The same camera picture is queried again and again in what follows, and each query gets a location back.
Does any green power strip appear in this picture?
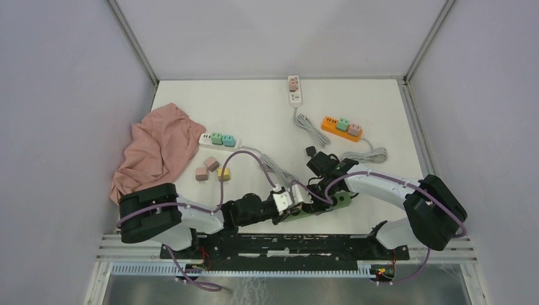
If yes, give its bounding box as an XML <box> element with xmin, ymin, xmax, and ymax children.
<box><xmin>279</xmin><ymin>192</ymin><xmax>358</xmax><ymax>223</ymax></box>

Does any yellow adapter plug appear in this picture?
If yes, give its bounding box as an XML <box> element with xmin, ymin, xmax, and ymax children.
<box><xmin>217</xmin><ymin>167</ymin><xmax>231</xmax><ymax>182</ymax></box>

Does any pink adapter plug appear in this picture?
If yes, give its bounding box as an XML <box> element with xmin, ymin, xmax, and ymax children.
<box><xmin>204</xmin><ymin>156</ymin><xmax>220</xmax><ymax>172</ymax></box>
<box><xmin>195</xmin><ymin>167</ymin><xmax>209</xmax><ymax>182</ymax></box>

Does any teal USB adapter plug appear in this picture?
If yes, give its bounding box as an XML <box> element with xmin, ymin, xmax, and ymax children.
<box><xmin>222</xmin><ymin>135</ymin><xmax>236</xmax><ymax>147</ymax></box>

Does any white USB power strip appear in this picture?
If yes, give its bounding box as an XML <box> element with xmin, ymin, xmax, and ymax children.
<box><xmin>199</xmin><ymin>133</ymin><xmax>242</xmax><ymax>152</ymax></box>

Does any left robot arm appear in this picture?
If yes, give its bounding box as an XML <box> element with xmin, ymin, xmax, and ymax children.
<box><xmin>117</xmin><ymin>183</ymin><xmax>290</xmax><ymax>259</ymax></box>

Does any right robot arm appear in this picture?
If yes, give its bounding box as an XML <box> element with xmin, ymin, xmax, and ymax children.
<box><xmin>306</xmin><ymin>152</ymin><xmax>468</xmax><ymax>259</ymax></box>

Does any green USB adapter plug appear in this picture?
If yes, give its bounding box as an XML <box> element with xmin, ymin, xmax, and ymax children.
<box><xmin>210</xmin><ymin>132</ymin><xmax>223</xmax><ymax>146</ymax></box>

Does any orange power strip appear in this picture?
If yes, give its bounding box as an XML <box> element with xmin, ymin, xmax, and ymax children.
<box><xmin>321</xmin><ymin>116</ymin><xmax>363</xmax><ymax>142</ymax></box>

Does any pink adapter on orange strip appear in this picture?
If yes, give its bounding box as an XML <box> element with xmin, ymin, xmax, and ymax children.
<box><xmin>347</xmin><ymin>123</ymin><xmax>362</xmax><ymax>137</ymax></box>

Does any green adapter on orange strip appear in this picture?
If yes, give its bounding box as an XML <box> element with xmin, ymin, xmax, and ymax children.
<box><xmin>336</xmin><ymin>118</ymin><xmax>350</xmax><ymax>132</ymax></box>

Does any white slim power strip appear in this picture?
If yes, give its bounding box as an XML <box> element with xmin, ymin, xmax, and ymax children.
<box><xmin>287</xmin><ymin>76</ymin><xmax>303</xmax><ymax>107</ymax></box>

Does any pink cloth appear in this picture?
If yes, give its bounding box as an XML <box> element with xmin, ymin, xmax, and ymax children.
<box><xmin>109</xmin><ymin>103</ymin><xmax>207</xmax><ymax>204</ymax></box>

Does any pink adapter on white strip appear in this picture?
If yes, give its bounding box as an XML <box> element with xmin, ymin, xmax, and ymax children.
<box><xmin>288</xmin><ymin>78</ymin><xmax>298</xmax><ymax>92</ymax></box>

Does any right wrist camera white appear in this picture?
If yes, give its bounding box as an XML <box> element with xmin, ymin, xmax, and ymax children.
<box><xmin>290</xmin><ymin>180</ymin><xmax>313</xmax><ymax>205</ymax></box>

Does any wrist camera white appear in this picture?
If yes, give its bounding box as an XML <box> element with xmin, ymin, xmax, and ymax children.
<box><xmin>290</xmin><ymin>180</ymin><xmax>313</xmax><ymax>205</ymax></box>
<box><xmin>271</xmin><ymin>184</ymin><xmax>293</xmax><ymax>214</ymax></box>

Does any black coiled cable with plug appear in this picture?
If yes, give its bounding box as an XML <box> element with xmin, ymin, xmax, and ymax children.
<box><xmin>305</xmin><ymin>146</ymin><xmax>358</xmax><ymax>199</ymax></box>

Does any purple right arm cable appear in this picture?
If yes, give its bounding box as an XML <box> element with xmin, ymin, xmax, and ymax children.
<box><xmin>288</xmin><ymin>170</ymin><xmax>468</xmax><ymax>286</ymax></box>

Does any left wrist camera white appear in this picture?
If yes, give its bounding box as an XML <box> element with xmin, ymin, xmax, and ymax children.
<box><xmin>271</xmin><ymin>184</ymin><xmax>293</xmax><ymax>214</ymax></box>

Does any grey coiled strip cable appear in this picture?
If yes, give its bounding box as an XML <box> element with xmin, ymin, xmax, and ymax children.
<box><xmin>240</xmin><ymin>146</ymin><xmax>297</xmax><ymax>186</ymax></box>

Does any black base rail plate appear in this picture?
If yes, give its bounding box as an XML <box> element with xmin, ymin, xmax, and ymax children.
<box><xmin>174</xmin><ymin>233</ymin><xmax>410</xmax><ymax>271</ymax></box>

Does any grey coiled cable right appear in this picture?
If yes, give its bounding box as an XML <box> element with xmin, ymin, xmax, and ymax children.
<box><xmin>341</xmin><ymin>137</ymin><xmax>388</xmax><ymax>165</ymax></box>

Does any grey coiled cable centre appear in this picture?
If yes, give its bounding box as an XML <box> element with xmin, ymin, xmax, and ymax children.
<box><xmin>293</xmin><ymin>105</ymin><xmax>332</xmax><ymax>148</ymax></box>

